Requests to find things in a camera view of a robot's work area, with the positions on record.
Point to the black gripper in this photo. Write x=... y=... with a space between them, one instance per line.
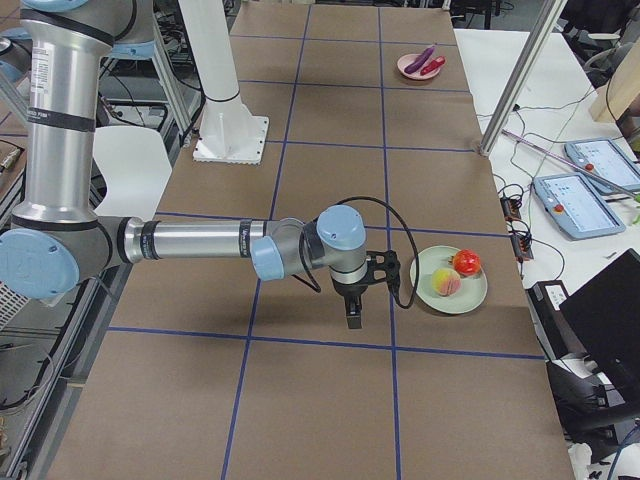
x=350 y=290

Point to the toy peach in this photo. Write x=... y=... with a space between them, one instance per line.
x=445 y=281

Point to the red orange toy pomegranate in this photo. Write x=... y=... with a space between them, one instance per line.
x=466 y=262

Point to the red toy chili pepper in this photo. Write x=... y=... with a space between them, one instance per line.
x=433 y=66

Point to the purple toy eggplant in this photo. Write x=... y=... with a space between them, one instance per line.
x=420 y=60

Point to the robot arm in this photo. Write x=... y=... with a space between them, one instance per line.
x=91 y=193

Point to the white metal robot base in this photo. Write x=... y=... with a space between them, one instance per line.
x=228 y=131

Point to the light green plate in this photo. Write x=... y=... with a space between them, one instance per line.
x=473 y=290

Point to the black power box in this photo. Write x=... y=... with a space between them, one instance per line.
x=555 y=334

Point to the near blue teach pendant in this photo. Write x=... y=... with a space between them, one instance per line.
x=576 y=206

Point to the blue teach pendant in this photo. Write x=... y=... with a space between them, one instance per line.
x=604 y=158
x=576 y=206

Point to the black laptop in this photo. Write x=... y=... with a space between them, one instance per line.
x=604 y=315

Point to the white plastic chair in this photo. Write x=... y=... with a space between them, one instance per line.
x=136 y=168

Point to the far blue teach pendant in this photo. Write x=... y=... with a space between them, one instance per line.
x=604 y=158

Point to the white basket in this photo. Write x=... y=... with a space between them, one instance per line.
x=11 y=304

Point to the aluminium frame post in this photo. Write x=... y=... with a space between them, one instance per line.
x=536 y=40

